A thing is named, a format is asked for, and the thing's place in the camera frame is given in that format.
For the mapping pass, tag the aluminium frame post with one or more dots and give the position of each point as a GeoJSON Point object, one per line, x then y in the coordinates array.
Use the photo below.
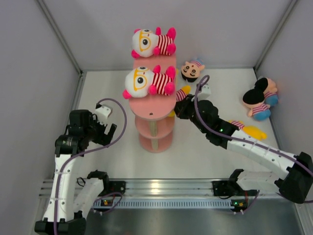
{"type": "Point", "coordinates": [53, 24]}
{"type": "Point", "coordinates": [275, 34]}

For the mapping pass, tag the yellow plush striped shirt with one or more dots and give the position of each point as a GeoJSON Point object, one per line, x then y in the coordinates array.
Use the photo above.
{"type": "Point", "coordinates": [182, 93]}

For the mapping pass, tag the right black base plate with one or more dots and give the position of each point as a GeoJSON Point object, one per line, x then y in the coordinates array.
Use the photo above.
{"type": "Point", "coordinates": [227, 189]}

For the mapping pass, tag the white pink plush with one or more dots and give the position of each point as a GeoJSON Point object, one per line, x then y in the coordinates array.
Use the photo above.
{"type": "Point", "coordinates": [143, 81]}
{"type": "Point", "coordinates": [146, 43]}

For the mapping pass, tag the aluminium front rail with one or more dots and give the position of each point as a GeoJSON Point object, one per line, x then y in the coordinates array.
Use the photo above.
{"type": "Point", "coordinates": [168, 187]}

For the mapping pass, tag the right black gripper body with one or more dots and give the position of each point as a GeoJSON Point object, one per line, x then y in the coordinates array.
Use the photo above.
{"type": "Point", "coordinates": [189, 111]}

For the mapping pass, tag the right aluminium frame post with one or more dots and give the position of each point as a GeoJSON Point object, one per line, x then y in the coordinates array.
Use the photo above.
{"type": "Point", "coordinates": [275, 34]}

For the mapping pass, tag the black-haired boy plush head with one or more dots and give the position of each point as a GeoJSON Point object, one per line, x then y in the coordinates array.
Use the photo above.
{"type": "Point", "coordinates": [191, 70]}

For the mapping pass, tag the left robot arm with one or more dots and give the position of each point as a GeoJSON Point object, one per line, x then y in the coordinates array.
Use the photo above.
{"type": "Point", "coordinates": [66, 213]}

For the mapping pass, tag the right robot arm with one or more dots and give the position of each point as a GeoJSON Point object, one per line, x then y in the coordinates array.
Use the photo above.
{"type": "Point", "coordinates": [288, 174]}

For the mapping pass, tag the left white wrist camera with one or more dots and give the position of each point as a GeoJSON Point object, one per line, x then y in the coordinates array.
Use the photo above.
{"type": "Point", "coordinates": [103, 113]}

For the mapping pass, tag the pink three-tier wooden shelf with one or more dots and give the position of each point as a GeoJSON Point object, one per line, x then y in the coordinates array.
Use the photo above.
{"type": "Point", "coordinates": [152, 121]}

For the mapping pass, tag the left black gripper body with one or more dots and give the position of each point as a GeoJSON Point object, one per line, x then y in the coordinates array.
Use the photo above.
{"type": "Point", "coordinates": [99, 136]}

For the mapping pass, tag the black-haired doll blue pants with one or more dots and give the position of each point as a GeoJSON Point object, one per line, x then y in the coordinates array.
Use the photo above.
{"type": "Point", "coordinates": [269, 89]}
{"type": "Point", "coordinates": [254, 100]}

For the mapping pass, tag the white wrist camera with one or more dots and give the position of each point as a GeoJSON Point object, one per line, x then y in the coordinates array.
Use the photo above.
{"type": "Point", "coordinates": [204, 92]}
{"type": "Point", "coordinates": [103, 113]}

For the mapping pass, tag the black-haired doll blue pants front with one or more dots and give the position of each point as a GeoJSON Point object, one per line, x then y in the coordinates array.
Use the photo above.
{"type": "Point", "coordinates": [254, 100]}

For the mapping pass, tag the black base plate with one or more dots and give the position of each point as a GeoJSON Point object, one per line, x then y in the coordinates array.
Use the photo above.
{"type": "Point", "coordinates": [227, 189]}
{"type": "Point", "coordinates": [114, 186]}

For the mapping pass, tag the black-haired doll blue pants rear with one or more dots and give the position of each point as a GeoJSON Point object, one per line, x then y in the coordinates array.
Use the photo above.
{"type": "Point", "coordinates": [269, 89]}

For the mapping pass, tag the white slotted cable duct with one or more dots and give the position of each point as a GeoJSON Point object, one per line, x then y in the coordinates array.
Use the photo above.
{"type": "Point", "coordinates": [128, 203]}

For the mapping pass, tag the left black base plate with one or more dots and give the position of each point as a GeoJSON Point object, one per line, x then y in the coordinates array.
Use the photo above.
{"type": "Point", "coordinates": [114, 186]}

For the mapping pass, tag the left aluminium frame post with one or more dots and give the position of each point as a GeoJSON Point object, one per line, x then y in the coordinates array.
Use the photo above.
{"type": "Point", "coordinates": [53, 24]}

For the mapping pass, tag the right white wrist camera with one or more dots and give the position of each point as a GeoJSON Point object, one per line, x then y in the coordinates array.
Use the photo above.
{"type": "Point", "coordinates": [204, 92]}

